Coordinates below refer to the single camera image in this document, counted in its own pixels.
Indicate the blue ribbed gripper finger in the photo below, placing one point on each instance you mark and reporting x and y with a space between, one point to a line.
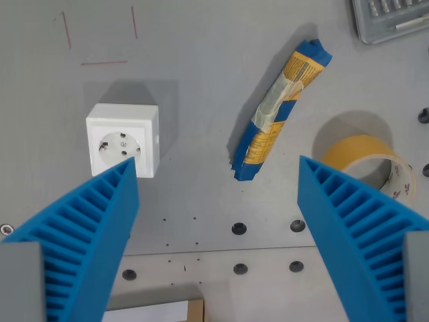
97 228
338 234

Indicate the blue and yellow snack bag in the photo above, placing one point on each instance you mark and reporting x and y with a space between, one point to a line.
268 134

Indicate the yellow tape roll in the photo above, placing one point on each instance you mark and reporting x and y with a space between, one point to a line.
355 147

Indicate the small silver screw head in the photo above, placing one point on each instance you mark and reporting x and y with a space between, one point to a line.
6 229

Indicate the grey bit set case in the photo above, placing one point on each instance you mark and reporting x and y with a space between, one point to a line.
367 28

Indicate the silver bit driver rod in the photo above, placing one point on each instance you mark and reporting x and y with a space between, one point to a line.
410 21

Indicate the white wall socket box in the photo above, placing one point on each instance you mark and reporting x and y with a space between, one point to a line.
117 117

